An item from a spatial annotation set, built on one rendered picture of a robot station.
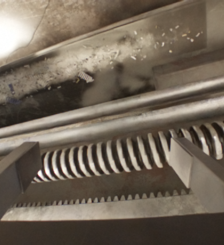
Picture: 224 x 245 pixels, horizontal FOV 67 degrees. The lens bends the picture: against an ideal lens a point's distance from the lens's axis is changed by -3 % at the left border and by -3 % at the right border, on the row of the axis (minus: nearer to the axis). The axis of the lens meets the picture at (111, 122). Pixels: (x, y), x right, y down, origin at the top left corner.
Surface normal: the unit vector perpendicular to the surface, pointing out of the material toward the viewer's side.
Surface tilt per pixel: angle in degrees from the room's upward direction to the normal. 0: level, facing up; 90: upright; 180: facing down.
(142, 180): 90
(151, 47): 0
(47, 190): 90
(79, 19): 0
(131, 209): 90
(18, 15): 0
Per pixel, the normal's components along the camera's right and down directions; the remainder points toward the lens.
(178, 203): -0.31, -0.76
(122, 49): -0.08, 0.62
